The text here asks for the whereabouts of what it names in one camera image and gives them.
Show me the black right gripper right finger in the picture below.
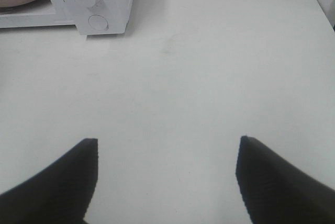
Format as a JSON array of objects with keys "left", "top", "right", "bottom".
[{"left": 236, "top": 136, "right": 334, "bottom": 223}]

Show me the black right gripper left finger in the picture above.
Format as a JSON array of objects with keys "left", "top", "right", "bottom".
[{"left": 1, "top": 139, "right": 98, "bottom": 223}]

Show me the round white door-release button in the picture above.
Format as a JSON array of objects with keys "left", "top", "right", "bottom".
[{"left": 88, "top": 15, "right": 108, "bottom": 30}]

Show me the white microwave oven body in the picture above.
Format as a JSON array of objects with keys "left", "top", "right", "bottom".
[{"left": 1, "top": 0, "right": 133, "bottom": 35}]

